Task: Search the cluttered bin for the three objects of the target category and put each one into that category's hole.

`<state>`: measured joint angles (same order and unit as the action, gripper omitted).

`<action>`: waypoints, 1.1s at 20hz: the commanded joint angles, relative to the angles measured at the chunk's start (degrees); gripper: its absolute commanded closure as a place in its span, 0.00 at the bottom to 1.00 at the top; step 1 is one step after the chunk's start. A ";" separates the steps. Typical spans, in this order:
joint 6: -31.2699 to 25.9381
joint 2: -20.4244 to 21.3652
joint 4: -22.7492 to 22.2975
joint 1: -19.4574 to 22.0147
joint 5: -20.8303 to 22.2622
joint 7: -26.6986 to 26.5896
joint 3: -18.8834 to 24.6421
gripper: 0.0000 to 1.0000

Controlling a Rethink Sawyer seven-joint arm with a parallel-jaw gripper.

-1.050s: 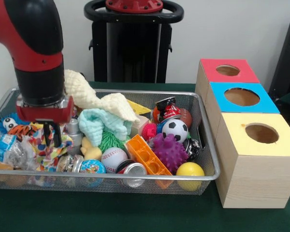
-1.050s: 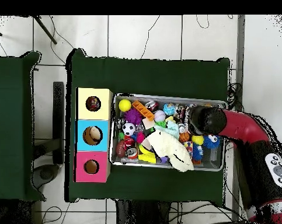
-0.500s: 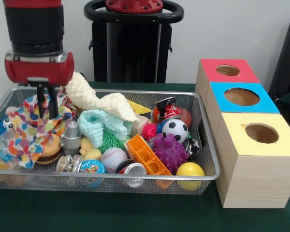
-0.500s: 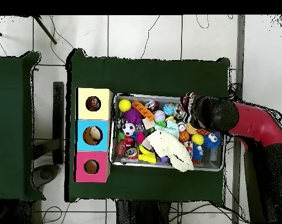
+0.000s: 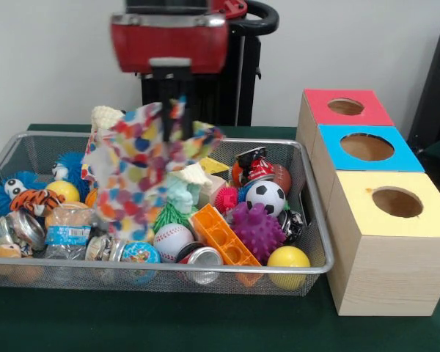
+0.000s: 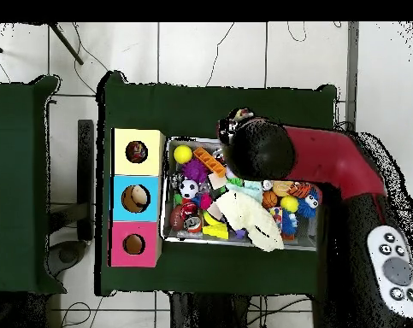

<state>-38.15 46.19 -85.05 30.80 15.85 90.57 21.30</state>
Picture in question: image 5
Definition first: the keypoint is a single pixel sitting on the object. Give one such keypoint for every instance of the black and white soccer ball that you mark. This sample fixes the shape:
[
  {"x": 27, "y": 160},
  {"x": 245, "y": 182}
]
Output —
[{"x": 265, "y": 198}]

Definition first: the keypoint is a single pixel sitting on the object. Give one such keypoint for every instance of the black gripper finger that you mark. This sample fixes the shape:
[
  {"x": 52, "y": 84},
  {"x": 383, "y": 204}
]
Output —
[
  {"x": 188, "y": 106},
  {"x": 166, "y": 106}
]

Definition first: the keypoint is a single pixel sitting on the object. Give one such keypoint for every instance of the smooth yellow ball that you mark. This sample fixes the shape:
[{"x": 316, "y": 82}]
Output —
[{"x": 287, "y": 258}]

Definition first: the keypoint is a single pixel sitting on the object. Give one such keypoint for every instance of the orange plastic building block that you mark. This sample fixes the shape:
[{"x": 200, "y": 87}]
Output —
[{"x": 220, "y": 234}]

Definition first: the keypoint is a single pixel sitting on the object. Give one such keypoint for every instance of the brown toy football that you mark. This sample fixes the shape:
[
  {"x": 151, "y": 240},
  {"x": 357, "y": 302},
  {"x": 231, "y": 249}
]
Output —
[{"x": 284, "y": 179}]

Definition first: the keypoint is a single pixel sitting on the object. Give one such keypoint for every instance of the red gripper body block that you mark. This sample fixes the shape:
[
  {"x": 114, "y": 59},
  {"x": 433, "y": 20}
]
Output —
[{"x": 168, "y": 42}]

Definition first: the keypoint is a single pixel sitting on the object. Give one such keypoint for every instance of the wooden three-hole sorting box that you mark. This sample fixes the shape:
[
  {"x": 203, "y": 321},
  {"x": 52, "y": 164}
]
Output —
[{"x": 388, "y": 275}]

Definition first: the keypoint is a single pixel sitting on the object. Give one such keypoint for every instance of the mint green cloth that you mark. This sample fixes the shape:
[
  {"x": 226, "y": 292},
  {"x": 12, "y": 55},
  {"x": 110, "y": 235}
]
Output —
[{"x": 181, "y": 198}]

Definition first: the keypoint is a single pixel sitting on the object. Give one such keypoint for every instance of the white baseball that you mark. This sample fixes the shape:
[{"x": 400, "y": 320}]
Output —
[{"x": 172, "y": 242}]

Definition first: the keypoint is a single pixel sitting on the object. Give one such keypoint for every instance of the cream knitted cloth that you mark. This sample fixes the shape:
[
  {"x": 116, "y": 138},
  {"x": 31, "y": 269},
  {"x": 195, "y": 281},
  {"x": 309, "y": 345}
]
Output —
[{"x": 102, "y": 115}]

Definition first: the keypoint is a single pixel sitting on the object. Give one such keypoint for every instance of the purple spiky ball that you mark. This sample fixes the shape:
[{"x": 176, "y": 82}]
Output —
[{"x": 258, "y": 231}]

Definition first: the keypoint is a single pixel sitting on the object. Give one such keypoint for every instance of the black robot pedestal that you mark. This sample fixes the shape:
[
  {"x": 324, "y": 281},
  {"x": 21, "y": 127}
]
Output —
[{"x": 212, "y": 102}]

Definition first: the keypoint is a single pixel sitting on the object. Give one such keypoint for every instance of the silver mesh bin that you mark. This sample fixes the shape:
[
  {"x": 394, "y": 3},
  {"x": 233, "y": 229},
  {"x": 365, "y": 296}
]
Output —
[{"x": 22, "y": 280}]

